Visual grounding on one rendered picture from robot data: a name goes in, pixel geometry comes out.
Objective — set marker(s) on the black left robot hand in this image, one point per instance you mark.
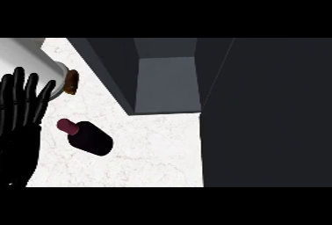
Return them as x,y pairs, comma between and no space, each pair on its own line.
16,129

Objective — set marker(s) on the dark wine bottle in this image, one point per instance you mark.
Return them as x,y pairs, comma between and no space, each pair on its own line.
89,138

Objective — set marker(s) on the dark grey open cabinet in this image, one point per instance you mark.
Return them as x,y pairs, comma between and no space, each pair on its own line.
142,79

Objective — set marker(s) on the dark grey cabinet door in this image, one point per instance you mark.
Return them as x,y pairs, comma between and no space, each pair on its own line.
267,114

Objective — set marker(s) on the brown cork lid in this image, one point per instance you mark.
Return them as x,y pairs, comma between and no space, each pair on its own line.
71,82

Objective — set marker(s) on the white cylindrical canister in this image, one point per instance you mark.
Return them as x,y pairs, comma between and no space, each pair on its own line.
25,58

